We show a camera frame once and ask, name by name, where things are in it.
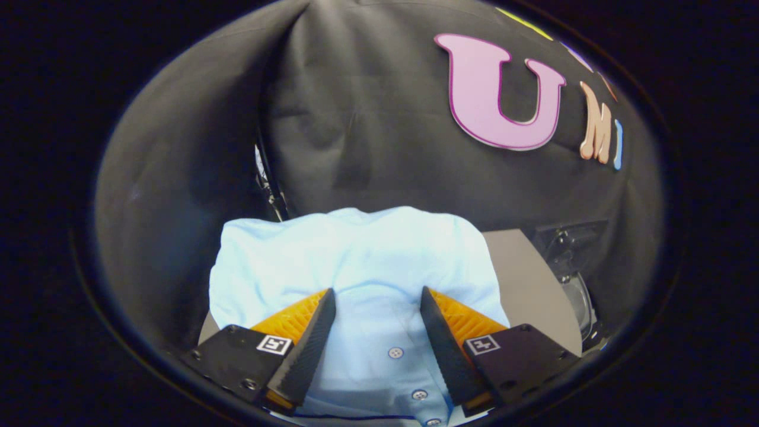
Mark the black backdrop cloth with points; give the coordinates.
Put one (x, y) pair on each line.
(367, 118)

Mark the dark glass washing machine lid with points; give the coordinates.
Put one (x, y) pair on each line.
(569, 243)

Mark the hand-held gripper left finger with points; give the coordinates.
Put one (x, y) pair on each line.
(308, 350)

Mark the light blue shirt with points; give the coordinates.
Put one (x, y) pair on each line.
(367, 261)

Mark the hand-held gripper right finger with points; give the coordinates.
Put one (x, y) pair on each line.
(447, 350)

